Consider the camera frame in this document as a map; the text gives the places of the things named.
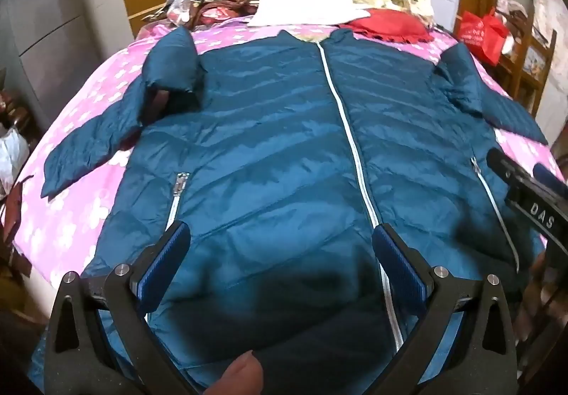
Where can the person's left hand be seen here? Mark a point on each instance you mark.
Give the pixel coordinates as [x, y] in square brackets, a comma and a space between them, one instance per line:
[239, 375]

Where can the clear plastic bag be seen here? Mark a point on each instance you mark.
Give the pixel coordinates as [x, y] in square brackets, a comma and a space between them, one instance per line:
[186, 0]

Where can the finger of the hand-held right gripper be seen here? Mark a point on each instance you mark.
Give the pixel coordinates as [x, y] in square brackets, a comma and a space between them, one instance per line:
[506, 166]
[548, 177]

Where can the person's right hand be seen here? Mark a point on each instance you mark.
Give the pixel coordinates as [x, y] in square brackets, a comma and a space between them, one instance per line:
[534, 288]

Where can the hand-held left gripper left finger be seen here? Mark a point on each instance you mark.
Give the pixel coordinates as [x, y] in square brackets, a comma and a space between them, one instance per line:
[165, 259]

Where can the teal puffer jacket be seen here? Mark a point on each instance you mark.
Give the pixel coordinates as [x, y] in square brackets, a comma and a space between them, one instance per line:
[275, 155]

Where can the pink floral bed sheet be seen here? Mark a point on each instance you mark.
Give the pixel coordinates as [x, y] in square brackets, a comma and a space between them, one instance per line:
[88, 199]

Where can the grey cabinet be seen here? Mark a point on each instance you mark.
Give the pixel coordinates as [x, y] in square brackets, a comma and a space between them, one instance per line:
[49, 22]

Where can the white folded cloth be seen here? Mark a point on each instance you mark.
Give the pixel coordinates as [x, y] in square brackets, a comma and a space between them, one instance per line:
[301, 6]

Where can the red plastic bag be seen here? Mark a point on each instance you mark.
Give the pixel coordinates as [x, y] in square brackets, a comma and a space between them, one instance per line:
[481, 35]

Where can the wooden chair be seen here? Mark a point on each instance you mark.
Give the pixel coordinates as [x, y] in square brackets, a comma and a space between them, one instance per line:
[539, 66]

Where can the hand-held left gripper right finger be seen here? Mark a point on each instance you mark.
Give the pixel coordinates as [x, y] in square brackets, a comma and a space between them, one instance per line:
[397, 264]

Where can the white plastic bag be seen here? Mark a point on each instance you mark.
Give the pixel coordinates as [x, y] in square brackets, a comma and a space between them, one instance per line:
[11, 155]

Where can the red cloth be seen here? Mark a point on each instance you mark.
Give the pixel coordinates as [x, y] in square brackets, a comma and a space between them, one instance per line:
[390, 24]

